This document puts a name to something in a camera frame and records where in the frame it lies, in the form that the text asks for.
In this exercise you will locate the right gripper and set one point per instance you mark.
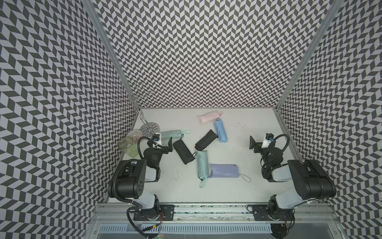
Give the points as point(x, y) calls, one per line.
point(257, 145)

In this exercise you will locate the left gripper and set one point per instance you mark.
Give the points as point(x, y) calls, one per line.
point(169, 148)

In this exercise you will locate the mint green sleeved umbrella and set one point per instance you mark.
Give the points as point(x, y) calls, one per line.
point(203, 167)

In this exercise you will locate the lavender sleeved umbrella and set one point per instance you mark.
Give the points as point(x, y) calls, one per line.
point(227, 171)

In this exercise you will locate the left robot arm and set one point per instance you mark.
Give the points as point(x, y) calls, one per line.
point(127, 184)

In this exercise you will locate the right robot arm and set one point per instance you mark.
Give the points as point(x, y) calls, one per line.
point(310, 181)

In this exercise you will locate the mint umbrella at back left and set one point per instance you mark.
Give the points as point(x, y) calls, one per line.
point(174, 134)

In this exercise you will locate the black sleeved umbrella left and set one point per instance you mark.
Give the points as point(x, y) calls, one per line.
point(184, 152)

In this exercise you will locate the black sleeved umbrella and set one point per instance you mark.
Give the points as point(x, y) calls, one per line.
point(184, 152)
point(206, 141)

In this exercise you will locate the blue sleeved umbrella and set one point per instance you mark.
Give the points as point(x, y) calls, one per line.
point(220, 130)

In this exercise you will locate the ribbed glass bowl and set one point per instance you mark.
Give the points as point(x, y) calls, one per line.
point(135, 135)

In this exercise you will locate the black sleeved umbrella centre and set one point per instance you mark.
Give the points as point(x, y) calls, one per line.
point(206, 141)

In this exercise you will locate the green drinking glass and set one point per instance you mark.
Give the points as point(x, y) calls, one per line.
point(128, 146)

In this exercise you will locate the pink sleeved umbrella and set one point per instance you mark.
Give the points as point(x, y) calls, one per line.
point(208, 117)

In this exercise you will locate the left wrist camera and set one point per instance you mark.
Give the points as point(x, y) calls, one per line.
point(157, 139)

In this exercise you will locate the wire glass rack stand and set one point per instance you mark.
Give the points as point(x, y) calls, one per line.
point(128, 101)

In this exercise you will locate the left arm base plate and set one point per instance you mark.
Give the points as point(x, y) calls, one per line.
point(163, 212)

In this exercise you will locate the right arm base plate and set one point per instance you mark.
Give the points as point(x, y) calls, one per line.
point(261, 212)

